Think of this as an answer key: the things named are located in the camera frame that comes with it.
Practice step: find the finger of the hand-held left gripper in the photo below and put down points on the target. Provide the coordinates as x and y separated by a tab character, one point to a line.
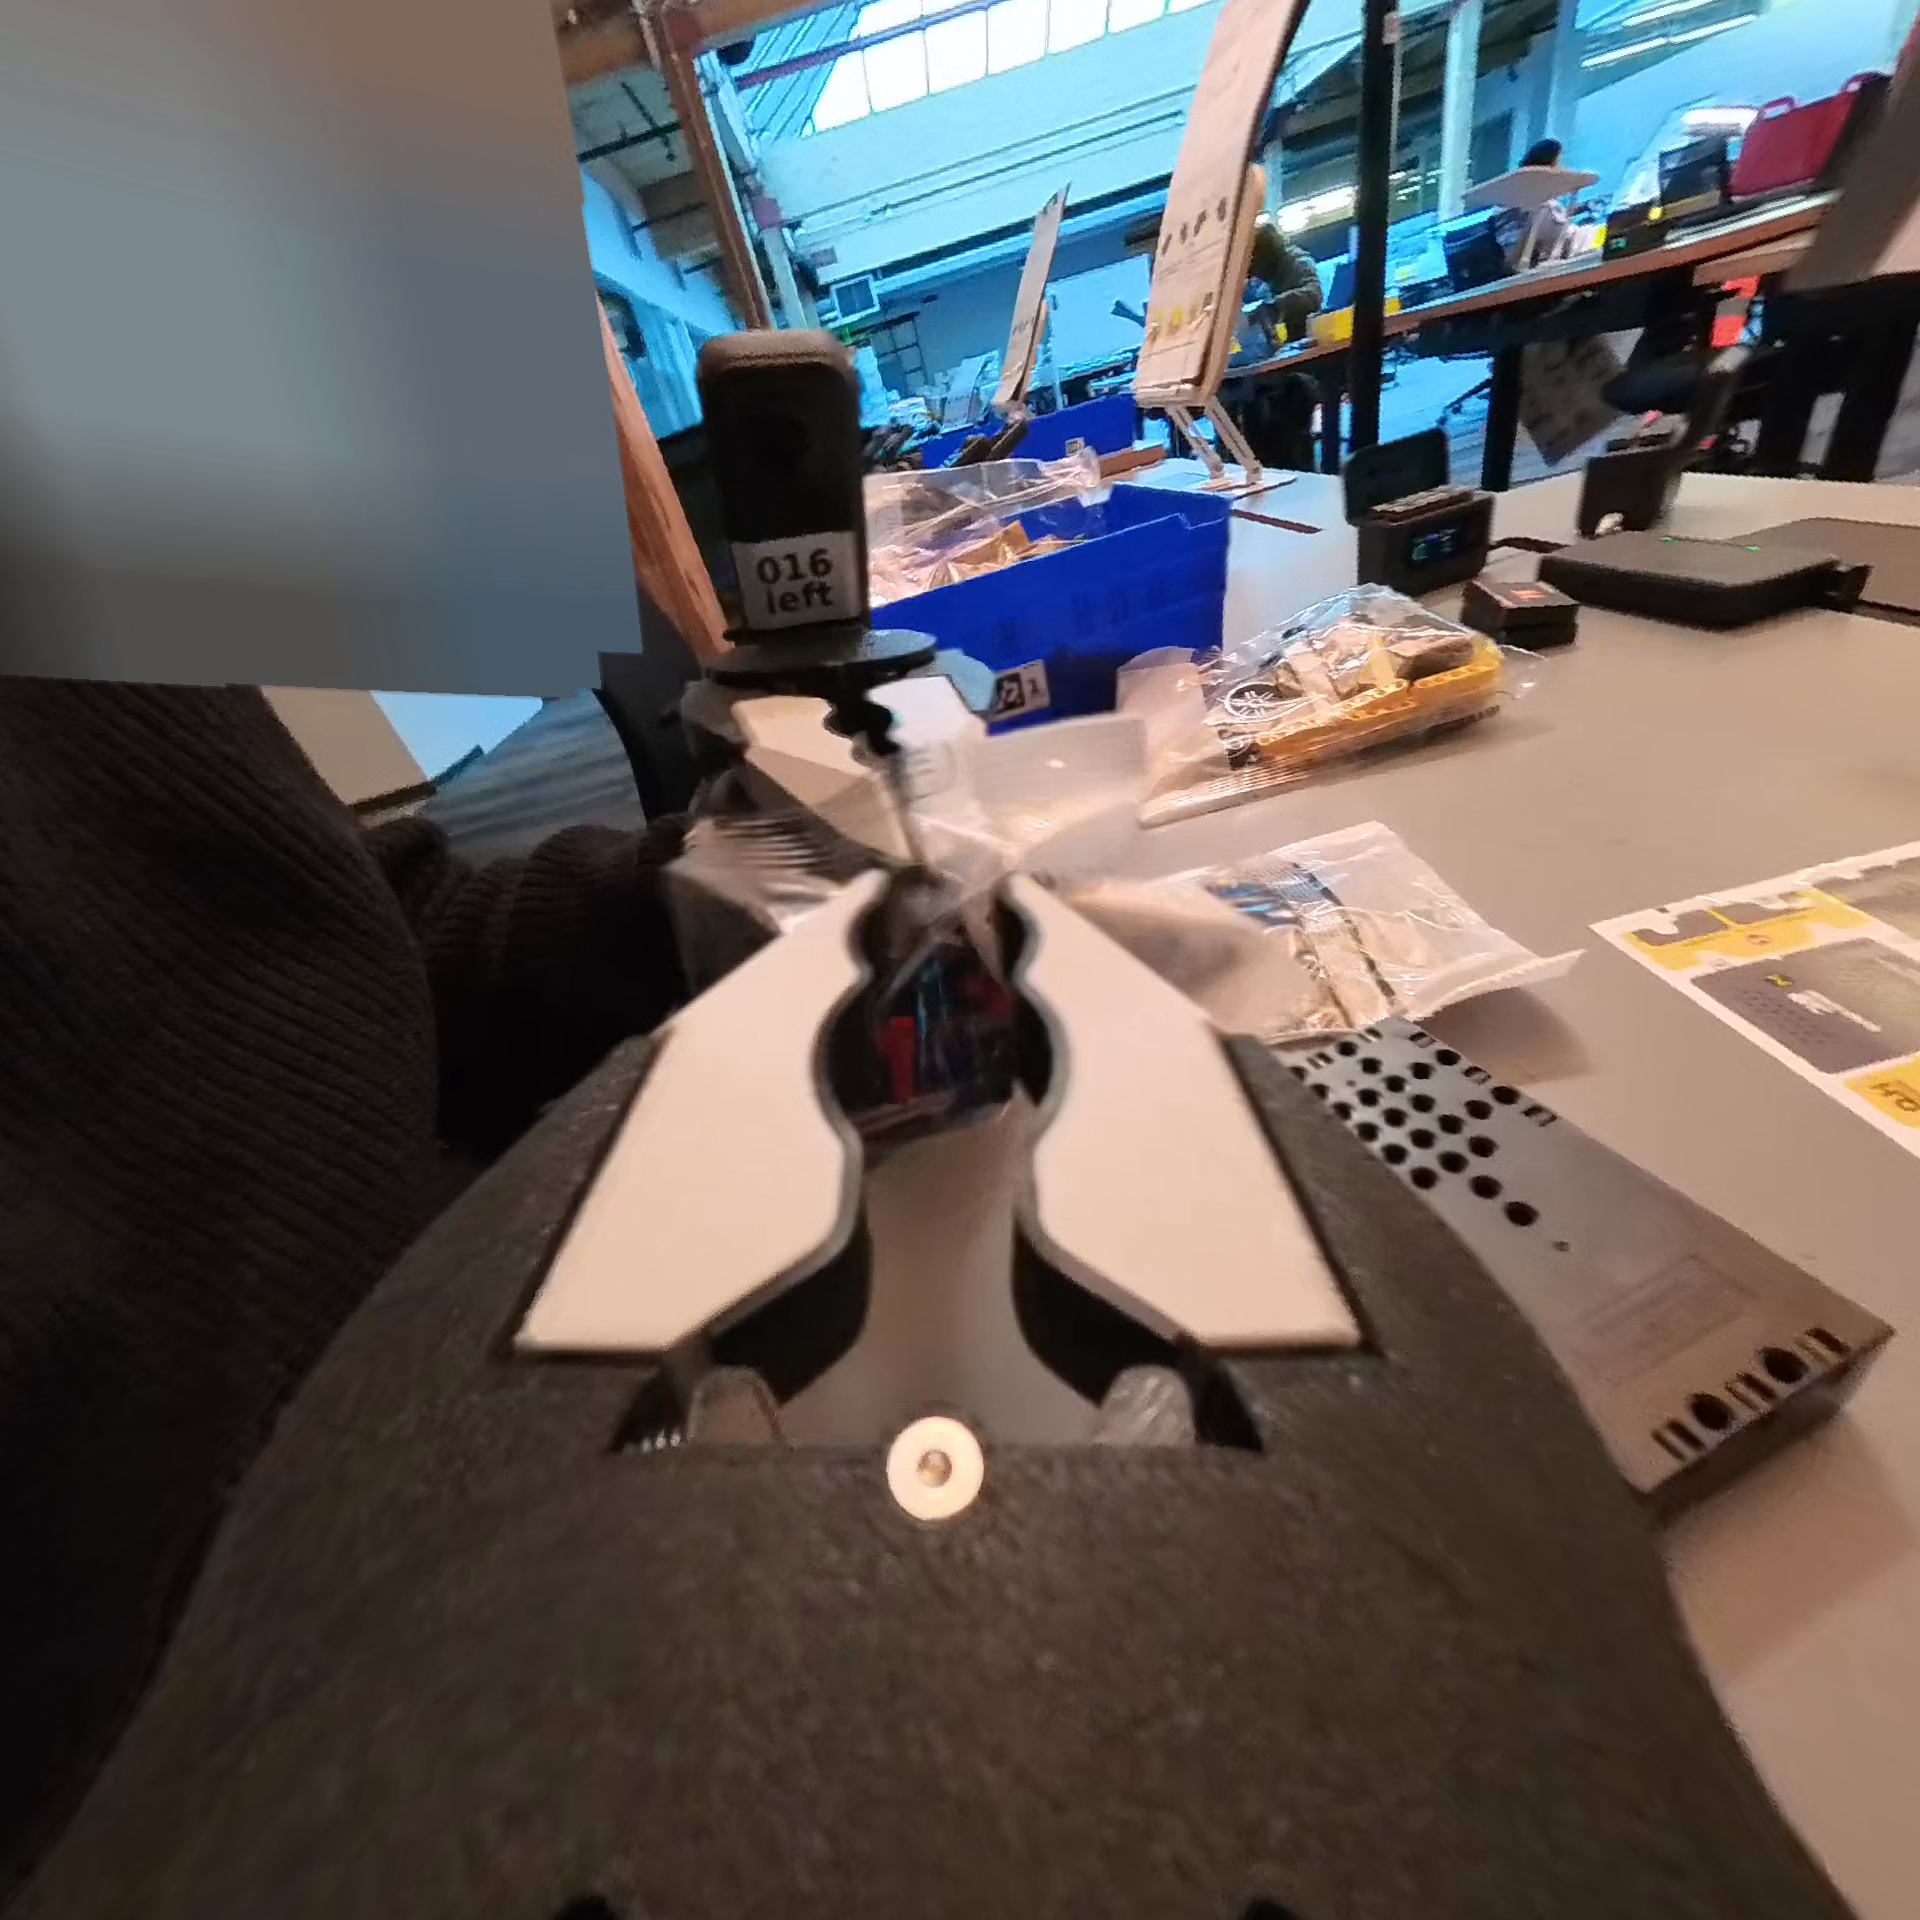
810	748
945	705

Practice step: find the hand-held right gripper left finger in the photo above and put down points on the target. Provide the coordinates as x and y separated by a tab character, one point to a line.
708	1170

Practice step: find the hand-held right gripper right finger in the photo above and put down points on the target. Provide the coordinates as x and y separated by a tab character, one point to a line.
1186	1187

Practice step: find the clear bag of dark parts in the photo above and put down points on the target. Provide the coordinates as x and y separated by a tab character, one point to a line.
940	1018

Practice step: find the person's left forearm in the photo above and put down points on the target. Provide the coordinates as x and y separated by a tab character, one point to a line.
524	974

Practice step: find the clear bag of tan parts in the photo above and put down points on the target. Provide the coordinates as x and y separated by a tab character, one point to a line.
976	523

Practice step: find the blue plastic bin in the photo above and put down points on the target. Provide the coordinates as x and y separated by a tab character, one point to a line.
1113	597

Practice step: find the small paper sign on stand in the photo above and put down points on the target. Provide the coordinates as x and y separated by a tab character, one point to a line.
1032	301

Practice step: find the clear bag blue yellow parts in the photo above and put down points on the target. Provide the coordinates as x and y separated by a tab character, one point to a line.
1350	930

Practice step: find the black perforated block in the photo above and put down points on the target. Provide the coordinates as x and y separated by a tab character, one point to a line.
1577	1244

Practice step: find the clear bag of yellow beams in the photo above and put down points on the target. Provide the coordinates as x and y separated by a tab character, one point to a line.
1350	674

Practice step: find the black charger case with display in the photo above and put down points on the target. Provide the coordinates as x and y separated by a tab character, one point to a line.
1419	517

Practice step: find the small black box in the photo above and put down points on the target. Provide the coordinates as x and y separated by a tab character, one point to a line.
1520	612

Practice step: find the black pole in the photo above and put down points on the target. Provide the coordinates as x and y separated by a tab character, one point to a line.
1374	227

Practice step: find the yellow grey sticker sheet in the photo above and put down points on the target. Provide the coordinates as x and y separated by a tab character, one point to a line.
1800	1004

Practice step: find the black upright holder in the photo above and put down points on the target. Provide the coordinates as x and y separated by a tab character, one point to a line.
1633	488

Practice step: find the flat black device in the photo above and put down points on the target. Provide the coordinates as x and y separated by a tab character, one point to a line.
1697	580

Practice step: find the dark grey mat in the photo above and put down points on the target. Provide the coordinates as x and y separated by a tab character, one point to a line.
1876	561

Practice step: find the red bag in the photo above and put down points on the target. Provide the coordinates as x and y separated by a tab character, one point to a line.
1800	142

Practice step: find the document stand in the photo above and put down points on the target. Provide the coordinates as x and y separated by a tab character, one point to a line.
1870	179

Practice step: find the wooden post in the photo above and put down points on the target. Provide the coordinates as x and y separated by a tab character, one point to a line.
661	495

